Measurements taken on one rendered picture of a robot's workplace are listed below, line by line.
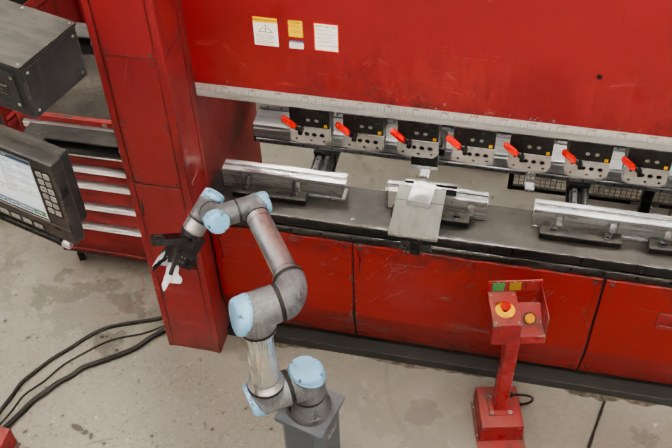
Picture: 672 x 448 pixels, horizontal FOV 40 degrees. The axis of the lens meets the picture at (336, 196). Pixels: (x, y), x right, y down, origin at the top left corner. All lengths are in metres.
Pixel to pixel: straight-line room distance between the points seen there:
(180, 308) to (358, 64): 1.49
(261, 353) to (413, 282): 1.13
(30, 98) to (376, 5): 1.10
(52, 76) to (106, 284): 2.01
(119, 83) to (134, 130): 0.21
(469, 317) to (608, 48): 1.36
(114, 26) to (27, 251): 2.07
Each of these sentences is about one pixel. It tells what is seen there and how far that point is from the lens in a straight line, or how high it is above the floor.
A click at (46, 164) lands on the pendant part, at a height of 1.60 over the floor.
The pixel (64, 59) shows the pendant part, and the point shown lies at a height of 1.86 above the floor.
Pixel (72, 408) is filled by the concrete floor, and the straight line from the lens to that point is 4.30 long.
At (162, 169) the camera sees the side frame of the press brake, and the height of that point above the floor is 1.14.
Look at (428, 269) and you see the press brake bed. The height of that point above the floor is 0.68.
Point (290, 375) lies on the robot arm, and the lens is 3.00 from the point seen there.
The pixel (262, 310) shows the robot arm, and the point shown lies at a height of 1.40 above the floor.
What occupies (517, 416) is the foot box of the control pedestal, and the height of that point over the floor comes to 0.12.
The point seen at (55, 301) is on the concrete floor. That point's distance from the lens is 4.68.
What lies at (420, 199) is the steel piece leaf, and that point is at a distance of 3.49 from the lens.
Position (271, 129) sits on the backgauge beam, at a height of 0.97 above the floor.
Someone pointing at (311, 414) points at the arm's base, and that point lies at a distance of 3.12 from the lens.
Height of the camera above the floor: 3.49
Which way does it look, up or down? 45 degrees down
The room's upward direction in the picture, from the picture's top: 2 degrees counter-clockwise
